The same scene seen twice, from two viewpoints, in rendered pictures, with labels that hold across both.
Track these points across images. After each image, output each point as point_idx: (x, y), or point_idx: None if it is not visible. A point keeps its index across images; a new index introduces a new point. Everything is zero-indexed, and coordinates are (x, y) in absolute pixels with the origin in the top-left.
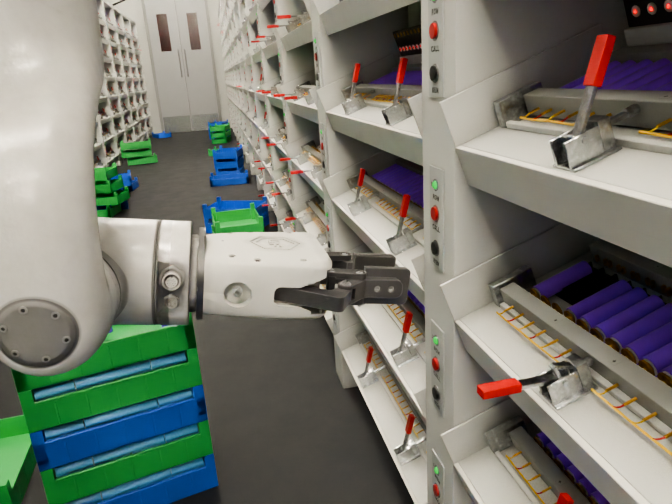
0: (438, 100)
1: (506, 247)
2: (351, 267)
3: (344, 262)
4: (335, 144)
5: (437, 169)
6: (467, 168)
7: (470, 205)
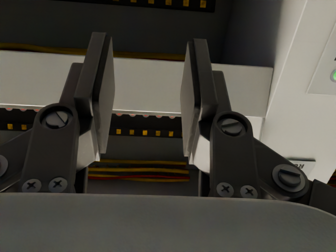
0: (294, 156)
1: None
2: (193, 146)
3: (199, 167)
4: None
5: (324, 93)
6: (253, 92)
7: (280, 41)
